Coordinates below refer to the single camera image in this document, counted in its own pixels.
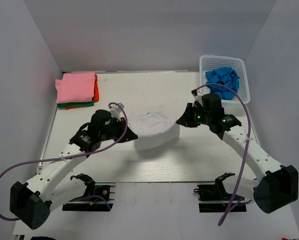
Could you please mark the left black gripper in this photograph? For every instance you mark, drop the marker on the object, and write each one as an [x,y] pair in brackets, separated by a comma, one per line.
[129,135]

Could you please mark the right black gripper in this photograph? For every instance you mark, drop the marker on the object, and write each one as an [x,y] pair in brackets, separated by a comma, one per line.
[186,120]

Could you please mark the white t shirt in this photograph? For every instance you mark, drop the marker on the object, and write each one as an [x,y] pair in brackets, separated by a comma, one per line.
[153,128]

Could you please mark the blue t shirt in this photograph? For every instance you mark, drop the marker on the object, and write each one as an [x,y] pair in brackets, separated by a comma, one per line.
[223,82]

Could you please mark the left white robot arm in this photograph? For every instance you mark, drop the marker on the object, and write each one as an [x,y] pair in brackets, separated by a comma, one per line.
[58,183]

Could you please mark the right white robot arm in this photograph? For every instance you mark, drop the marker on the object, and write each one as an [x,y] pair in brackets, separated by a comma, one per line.
[274,186]

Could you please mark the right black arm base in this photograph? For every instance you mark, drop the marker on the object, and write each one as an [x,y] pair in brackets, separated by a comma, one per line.
[211,199]

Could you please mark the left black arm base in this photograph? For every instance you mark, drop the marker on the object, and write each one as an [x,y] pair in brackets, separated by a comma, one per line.
[102,201]

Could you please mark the folded orange t shirt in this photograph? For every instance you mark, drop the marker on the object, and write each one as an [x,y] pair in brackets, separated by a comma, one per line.
[96,97]

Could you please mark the white plastic basket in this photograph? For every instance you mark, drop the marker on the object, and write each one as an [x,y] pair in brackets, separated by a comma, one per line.
[212,62]

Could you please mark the folded green t shirt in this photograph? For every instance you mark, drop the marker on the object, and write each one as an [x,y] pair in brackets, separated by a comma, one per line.
[73,105]

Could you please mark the folded pink t shirt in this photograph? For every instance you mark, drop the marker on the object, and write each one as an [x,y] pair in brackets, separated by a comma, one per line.
[75,88]

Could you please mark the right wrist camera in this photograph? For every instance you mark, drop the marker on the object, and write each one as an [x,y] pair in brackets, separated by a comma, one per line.
[197,98]

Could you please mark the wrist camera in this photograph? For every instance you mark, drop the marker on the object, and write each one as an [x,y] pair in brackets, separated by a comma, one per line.
[197,98]
[115,110]

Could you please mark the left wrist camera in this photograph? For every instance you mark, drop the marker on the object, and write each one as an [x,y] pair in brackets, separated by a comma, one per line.
[115,110]

